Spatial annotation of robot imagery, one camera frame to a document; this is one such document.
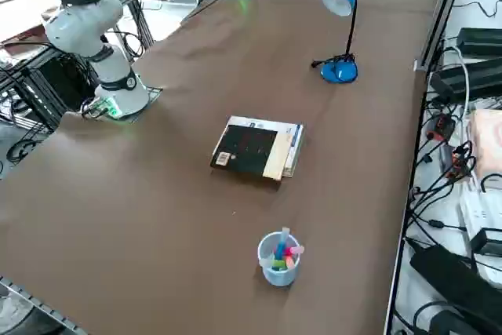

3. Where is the large black power adapter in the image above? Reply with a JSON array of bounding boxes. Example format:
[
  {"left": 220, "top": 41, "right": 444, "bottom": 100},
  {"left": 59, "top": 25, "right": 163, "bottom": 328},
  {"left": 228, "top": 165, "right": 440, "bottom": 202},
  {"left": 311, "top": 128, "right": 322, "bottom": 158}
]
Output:
[{"left": 409, "top": 244, "right": 502, "bottom": 315}]

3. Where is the pale pink box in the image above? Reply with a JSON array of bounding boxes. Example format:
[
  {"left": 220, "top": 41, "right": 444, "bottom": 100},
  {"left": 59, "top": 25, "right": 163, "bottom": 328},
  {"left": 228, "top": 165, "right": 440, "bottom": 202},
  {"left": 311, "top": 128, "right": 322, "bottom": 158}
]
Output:
[{"left": 467, "top": 109, "right": 502, "bottom": 177}]

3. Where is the aluminium frame post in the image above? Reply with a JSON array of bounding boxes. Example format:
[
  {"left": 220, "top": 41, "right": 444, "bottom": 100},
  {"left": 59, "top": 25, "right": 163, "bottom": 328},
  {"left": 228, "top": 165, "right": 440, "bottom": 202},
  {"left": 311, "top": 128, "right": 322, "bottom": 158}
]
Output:
[{"left": 414, "top": 0, "right": 471, "bottom": 73}]

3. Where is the blue highlighter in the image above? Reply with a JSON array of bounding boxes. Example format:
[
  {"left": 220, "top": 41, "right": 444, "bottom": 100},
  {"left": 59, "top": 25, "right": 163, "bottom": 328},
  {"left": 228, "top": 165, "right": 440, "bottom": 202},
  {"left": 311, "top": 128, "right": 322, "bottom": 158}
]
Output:
[{"left": 275, "top": 226, "right": 292, "bottom": 260}]

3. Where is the translucent blue pen cup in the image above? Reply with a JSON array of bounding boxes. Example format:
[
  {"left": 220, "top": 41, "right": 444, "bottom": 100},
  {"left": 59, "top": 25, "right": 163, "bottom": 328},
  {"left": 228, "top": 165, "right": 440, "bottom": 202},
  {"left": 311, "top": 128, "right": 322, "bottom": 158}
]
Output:
[{"left": 257, "top": 231, "right": 303, "bottom": 287}]

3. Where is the white book blue print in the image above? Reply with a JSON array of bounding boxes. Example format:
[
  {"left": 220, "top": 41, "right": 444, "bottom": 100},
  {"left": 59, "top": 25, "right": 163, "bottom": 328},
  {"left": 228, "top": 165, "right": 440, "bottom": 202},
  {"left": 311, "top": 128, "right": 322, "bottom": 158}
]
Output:
[{"left": 226, "top": 115, "right": 306, "bottom": 178}]

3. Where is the white cable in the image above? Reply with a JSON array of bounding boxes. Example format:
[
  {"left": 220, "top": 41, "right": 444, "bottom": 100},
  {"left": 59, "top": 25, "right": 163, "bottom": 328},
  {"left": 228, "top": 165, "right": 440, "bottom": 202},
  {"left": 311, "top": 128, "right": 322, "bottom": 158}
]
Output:
[{"left": 442, "top": 46, "right": 471, "bottom": 144}]

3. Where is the white power strip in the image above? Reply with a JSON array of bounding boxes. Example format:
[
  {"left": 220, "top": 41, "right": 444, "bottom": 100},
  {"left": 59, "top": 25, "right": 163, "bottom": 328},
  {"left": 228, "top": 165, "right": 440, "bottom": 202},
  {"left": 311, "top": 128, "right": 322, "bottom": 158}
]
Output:
[{"left": 458, "top": 189, "right": 502, "bottom": 236}]

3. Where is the black covered book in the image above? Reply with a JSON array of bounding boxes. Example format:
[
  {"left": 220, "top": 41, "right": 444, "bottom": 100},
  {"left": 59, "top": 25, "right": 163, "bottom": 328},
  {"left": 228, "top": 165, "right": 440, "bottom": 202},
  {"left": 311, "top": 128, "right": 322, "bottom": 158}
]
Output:
[{"left": 210, "top": 122, "right": 286, "bottom": 183}]

